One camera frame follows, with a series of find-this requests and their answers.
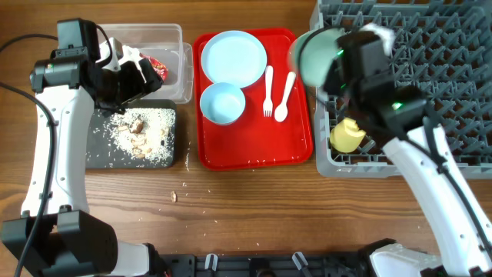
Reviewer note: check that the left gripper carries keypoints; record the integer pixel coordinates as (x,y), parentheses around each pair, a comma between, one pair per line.
(137,87)

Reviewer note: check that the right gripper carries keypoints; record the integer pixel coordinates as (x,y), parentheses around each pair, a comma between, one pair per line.
(333,82)

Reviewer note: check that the white napkin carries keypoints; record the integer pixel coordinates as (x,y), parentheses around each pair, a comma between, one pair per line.
(130,55)

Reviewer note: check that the mint green bowl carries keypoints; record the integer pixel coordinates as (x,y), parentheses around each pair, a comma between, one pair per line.
(317,56)

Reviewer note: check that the red snack wrapper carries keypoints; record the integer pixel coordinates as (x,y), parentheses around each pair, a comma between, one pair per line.
(158,66)

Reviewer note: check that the yellow plastic cup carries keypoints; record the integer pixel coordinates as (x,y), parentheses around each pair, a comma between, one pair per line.
(346,136)

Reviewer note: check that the small light blue bowl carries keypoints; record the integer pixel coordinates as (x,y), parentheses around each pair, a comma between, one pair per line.
(222,103)

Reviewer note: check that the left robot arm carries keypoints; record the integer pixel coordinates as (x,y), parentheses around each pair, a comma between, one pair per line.
(55,234)

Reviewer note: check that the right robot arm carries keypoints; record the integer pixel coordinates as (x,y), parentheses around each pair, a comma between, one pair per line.
(409,132)

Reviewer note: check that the grey dishwasher rack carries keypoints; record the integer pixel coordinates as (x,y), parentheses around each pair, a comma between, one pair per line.
(444,49)

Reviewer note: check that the black plastic tray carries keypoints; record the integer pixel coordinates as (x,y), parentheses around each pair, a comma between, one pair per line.
(134,134)

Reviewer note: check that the food scraps and rice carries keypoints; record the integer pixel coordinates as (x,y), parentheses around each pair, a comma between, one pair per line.
(140,134)

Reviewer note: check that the clear plastic bin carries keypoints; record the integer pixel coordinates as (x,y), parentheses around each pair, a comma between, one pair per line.
(163,42)

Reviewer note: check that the white plastic spoon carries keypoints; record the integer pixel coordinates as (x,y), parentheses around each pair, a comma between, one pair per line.
(281,112)

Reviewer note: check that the white plastic fork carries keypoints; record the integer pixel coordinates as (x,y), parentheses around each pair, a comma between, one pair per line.
(268,104)

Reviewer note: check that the red serving tray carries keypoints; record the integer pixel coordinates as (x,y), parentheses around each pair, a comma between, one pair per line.
(253,140)

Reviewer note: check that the large light blue plate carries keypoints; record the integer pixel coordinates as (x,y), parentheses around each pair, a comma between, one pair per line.
(234,57)

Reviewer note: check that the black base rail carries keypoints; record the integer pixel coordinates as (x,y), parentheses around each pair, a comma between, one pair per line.
(343,264)

